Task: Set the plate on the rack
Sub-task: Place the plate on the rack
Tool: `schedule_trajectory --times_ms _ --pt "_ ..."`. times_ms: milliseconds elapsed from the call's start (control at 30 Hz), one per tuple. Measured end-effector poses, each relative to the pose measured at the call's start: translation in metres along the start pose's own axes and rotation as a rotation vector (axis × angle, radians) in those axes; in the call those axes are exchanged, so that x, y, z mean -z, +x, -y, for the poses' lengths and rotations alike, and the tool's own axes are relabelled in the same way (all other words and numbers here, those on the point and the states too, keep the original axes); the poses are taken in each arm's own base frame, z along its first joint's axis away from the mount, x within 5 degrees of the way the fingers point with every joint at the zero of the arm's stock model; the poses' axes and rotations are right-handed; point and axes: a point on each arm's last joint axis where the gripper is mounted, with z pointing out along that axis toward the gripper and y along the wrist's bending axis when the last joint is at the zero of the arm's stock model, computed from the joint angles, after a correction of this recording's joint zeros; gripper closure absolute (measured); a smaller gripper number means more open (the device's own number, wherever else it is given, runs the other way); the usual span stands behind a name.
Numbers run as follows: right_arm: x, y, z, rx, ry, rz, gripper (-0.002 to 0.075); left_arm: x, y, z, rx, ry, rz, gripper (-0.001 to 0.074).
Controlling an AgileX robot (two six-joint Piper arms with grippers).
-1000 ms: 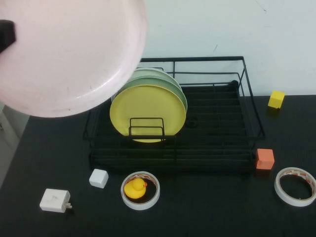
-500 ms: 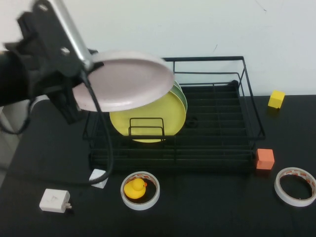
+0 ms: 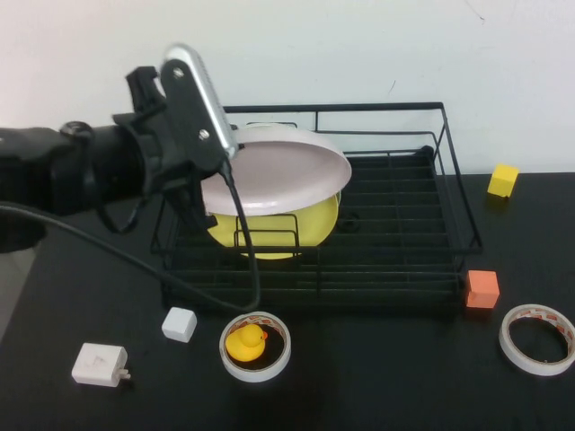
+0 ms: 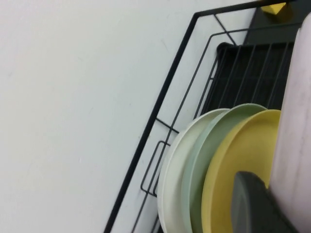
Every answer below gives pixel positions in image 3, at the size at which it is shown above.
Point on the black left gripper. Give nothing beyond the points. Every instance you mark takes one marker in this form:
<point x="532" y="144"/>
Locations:
<point x="148" y="134"/>

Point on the pink plate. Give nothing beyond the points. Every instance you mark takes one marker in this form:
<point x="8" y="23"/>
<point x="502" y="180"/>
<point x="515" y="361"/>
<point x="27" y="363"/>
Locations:
<point x="287" y="175"/>

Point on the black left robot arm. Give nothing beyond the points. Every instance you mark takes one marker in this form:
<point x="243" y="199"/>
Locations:
<point x="58" y="166"/>

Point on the yellow plate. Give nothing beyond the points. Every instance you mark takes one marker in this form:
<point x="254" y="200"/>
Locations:
<point x="278" y="229"/>

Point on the white cube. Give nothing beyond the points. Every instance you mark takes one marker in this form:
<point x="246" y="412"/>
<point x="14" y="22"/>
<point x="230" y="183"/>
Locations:
<point x="179" y="325"/>

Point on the yellow rubber duck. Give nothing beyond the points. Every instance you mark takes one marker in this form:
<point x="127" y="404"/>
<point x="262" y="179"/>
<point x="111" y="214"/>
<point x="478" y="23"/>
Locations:
<point x="245" y="345"/>

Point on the white tape roll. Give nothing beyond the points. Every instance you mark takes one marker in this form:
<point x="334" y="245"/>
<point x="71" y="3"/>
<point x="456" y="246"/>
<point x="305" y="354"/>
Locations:
<point x="507" y="348"/>
<point x="251" y="375"/>

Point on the white power adapter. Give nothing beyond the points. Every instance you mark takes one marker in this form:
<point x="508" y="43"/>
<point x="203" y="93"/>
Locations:
<point x="99" y="363"/>

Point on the orange cube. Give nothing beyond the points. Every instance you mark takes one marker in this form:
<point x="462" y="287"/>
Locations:
<point x="483" y="289"/>

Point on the yellow cube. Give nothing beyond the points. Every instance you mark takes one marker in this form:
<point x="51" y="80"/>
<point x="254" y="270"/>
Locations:
<point x="502" y="179"/>

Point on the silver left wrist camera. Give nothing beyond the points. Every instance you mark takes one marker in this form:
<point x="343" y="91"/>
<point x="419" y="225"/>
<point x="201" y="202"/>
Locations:
<point x="193" y="112"/>

